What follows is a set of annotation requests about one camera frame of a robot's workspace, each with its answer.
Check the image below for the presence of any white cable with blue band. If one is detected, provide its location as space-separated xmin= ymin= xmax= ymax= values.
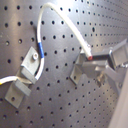
xmin=0 ymin=2 xmax=95 ymax=87

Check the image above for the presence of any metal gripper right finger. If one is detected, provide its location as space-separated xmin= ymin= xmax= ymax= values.
xmin=92 ymin=39 xmax=128 ymax=69

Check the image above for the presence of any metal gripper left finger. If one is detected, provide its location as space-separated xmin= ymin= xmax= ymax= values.
xmin=70 ymin=53 xmax=127 ymax=94

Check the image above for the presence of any grey metal cable clip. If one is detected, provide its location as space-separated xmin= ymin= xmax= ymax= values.
xmin=5 ymin=47 xmax=40 ymax=108

